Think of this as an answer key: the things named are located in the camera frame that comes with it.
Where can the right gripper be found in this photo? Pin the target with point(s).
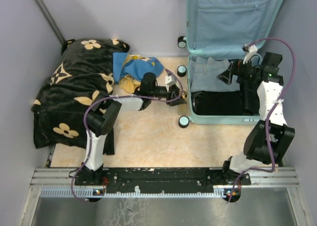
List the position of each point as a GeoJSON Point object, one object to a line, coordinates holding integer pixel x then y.
{"type": "Point", "coordinates": [226, 76]}

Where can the suitcase wheel on lid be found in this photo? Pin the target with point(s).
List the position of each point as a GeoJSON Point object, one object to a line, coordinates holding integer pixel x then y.
{"type": "Point", "coordinates": [182, 42]}

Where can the aluminium frame rail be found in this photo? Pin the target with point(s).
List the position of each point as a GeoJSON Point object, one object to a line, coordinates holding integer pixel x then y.
{"type": "Point", "coordinates": [57, 182]}

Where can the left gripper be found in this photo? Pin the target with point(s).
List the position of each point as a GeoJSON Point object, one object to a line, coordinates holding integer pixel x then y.
{"type": "Point", "coordinates": [174, 90]}

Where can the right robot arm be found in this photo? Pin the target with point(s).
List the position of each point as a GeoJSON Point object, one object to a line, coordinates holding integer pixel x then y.
{"type": "Point", "coordinates": [270, 138]}

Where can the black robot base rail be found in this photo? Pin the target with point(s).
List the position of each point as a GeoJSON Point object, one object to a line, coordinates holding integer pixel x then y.
{"type": "Point", "coordinates": [157, 180]}

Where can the light blue hard-shell suitcase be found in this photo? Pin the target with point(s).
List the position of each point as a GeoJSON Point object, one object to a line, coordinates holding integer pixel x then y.
{"type": "Point", "coordinates": [219, 29]}

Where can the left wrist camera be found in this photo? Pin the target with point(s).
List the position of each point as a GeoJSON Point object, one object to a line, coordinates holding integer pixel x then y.
{"type": "Point", "coordinates": [169, 80]}

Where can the gold-capped amber bottle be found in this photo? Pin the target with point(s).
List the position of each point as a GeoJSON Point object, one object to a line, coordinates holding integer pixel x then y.
{"type": "Point", "coordinates": [183, 94]}

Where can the suitcase wheel near front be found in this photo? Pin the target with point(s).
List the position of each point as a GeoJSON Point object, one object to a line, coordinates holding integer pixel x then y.
{"type": "Point", "coordinates": [183, 121]}

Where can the blue and yellow shirt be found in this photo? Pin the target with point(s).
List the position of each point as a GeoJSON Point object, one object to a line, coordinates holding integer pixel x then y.
{"type": "Point", "coordinates": [128, 70]}

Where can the light blue denim jeans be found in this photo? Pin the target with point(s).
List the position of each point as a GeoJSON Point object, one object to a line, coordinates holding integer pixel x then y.
{"type": "Point", "coordinates": [203, 75]}

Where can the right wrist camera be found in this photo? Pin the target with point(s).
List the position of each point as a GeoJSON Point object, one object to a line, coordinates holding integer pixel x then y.
{"type": "Point", "coordinates": [250, 51]}

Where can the black floral fleece blanket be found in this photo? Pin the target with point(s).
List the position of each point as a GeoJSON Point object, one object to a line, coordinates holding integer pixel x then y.
{"type": "Point", "coordinates": [84, 72]}

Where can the black roll-up pouch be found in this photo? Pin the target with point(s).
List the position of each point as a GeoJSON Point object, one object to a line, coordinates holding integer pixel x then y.
{"type": "Point", "coordinates": [250, 100]}

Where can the black cloth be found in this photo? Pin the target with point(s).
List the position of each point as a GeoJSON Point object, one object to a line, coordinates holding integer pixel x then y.
{"type": "Point", "coordinates": [217, 103]}

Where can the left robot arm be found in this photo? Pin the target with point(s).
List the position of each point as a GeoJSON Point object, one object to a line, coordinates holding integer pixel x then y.
{"type": "Point", "coordinates": [100, 117]}

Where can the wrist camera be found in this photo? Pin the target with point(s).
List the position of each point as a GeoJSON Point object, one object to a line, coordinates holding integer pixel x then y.
{"type": "Point", "coordinates": [169, 80]}
{"type": "Point", "coordinates": [250, 51]}

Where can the suitcase wheel middle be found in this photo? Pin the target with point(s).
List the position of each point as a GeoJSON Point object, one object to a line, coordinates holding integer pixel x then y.
{"type": "Point", "coordinates": [181, 71]}

